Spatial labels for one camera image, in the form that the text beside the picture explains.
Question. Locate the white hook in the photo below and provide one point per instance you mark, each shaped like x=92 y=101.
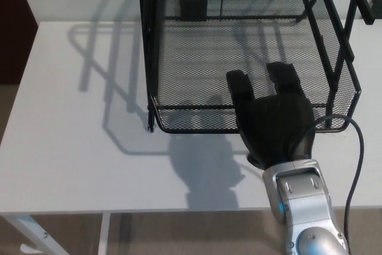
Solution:
x=27 y=249

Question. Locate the black locker lock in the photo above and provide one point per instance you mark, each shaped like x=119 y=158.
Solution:
x=193 y=7
x=377 y=2

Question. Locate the white desk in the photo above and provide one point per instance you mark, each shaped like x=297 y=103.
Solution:
x=74 y=162

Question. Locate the black metal file rack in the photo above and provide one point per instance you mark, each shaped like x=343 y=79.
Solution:
x=146 y=43

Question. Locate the black mesh file tray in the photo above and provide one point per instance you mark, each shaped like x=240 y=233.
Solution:
x=194 y=117

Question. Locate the dark red door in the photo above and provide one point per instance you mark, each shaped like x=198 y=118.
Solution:
x=13 y=28

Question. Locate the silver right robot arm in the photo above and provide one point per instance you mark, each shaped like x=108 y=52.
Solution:
x=301 y=201

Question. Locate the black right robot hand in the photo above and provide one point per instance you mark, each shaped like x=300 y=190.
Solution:
x=274 y=129

